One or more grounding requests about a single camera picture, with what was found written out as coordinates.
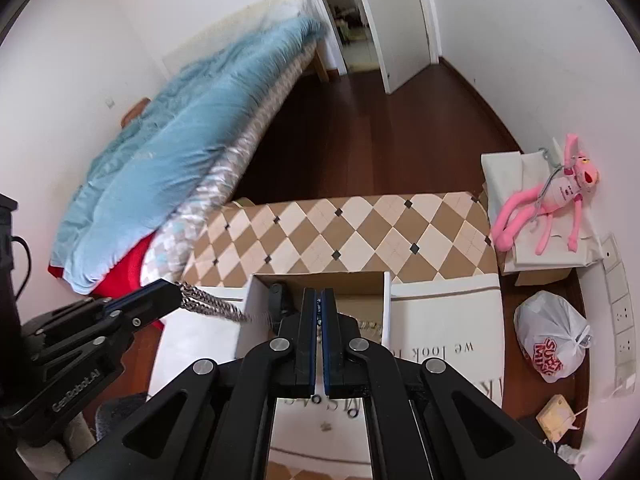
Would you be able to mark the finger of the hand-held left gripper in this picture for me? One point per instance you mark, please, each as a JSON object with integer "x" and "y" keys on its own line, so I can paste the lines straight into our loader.
{"x": 145, "y": 293}
{"x": 150, "y": 312}

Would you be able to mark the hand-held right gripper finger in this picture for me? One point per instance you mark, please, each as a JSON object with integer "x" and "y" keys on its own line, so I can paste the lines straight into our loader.
{"x": 326, "y": 345}
{"x": 314, "y": 345}

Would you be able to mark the white jewelry box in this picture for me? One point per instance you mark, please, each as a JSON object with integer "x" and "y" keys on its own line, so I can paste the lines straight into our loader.
{"x": 350, "y": 295}

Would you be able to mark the red cloth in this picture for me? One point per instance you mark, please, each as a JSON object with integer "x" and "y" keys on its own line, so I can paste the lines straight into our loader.
{"x": 135, "y": 275}

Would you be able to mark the white plain box lid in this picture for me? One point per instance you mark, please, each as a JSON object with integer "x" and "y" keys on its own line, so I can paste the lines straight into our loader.
{"x": 195, "y": 335}

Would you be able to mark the black clip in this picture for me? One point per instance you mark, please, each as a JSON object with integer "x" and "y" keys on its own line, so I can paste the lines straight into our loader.
{"x": 277, "y": 302}

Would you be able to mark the grey fuzzy cushion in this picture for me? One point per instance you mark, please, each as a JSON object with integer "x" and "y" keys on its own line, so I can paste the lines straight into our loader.
{"x": 120, "y": 415}

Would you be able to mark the white printed flat box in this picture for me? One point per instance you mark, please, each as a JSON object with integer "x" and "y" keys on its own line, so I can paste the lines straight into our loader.
{"x": 320, "y": 430}

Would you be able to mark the checkered patterned table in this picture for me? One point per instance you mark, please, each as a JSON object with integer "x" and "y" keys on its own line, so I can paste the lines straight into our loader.
{"x": 350, "y": 235}

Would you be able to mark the white printed box lid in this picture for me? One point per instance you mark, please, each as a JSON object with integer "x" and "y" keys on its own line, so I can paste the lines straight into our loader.
{"x": 445, "y": 320}

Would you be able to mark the light blue blanket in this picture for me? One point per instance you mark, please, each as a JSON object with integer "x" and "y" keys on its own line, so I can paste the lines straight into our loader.
{"x": 165, "y": 160}

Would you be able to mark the white plastic bag red print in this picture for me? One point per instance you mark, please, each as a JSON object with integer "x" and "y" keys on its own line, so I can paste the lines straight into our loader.
{"x": 547, "y": 330}

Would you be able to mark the small beige box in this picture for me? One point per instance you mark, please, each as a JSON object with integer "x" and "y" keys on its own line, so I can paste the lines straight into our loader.
{"x": 555, "y": 415}

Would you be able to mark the white cardboard box stack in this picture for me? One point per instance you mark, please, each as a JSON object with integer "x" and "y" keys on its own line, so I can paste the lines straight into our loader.
{"x": 510, "y": 175}

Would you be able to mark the pink plush toy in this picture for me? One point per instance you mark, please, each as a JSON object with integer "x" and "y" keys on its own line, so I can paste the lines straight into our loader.
{"x": 555, "y": 200}

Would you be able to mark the white door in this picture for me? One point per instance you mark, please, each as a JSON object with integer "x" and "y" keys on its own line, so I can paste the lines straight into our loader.
{"x": 400, "y": 20}

